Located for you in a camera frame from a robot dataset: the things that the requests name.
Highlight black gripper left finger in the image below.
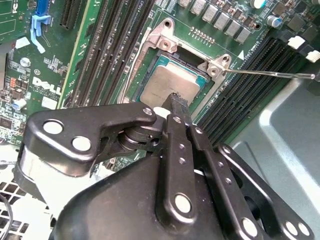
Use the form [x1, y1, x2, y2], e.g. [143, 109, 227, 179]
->
[14, 93, 199, 226]

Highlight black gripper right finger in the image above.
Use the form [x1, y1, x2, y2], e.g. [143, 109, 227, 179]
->
[178, 96, 316, 240]

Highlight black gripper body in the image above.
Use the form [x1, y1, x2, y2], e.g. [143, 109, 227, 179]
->
[53, 124, 236, 240]

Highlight metal locking lever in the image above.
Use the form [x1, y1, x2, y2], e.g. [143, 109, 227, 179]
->
[223, 67, 317, 80]
[121, 26, 152, 104]

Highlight silver CPU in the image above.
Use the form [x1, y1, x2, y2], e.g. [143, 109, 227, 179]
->
[137, 57, 210, 112]

